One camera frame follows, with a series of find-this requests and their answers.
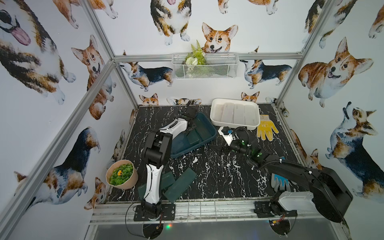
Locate teal plastic storage box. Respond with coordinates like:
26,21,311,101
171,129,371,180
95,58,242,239
171,112,217,158

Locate white plastic storage box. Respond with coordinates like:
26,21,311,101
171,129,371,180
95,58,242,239
210,98,261,131

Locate dark green pencil case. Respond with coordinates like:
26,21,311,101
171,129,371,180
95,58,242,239
164,168,197,204
187,130,200,146
218,127,240,148
138,172,176,200

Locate dark green pencil case front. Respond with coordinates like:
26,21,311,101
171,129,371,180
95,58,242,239
164,168,197,204

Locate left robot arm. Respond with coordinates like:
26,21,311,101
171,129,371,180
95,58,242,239
141,101,198,210

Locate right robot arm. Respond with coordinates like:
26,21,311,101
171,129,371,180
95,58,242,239
218,127,353,223

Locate blue grey work glove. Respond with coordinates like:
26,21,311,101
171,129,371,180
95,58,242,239
271,174,291,192

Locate artificial fern plant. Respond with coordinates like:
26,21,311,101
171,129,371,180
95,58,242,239
184,41,209,78

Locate bowl with green salad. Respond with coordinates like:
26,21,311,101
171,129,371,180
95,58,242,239
106,160,139,190

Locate white wire wall basket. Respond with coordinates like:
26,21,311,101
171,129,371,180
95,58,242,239
172,54,240,80

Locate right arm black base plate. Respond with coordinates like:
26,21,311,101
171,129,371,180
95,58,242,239
254,201,298,218

